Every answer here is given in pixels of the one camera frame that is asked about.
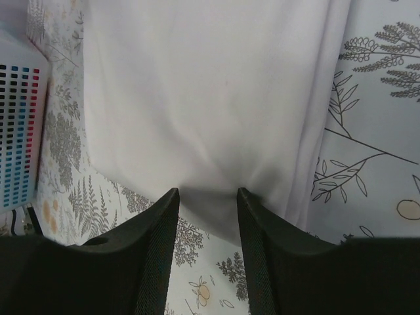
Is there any white plastic laundry basket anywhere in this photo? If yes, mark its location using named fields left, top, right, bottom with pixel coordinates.
left=1, top=26, right=50, bottom=213

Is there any white t shirt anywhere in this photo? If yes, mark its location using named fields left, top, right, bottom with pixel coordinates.
left=83, top=1, right=350, bottom=244

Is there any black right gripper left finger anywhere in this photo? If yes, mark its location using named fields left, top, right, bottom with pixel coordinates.
left=1, top=188, right=180, bottom=314

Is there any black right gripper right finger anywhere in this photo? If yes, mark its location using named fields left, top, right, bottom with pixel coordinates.
left=237, top=188, right=419, bottom=314

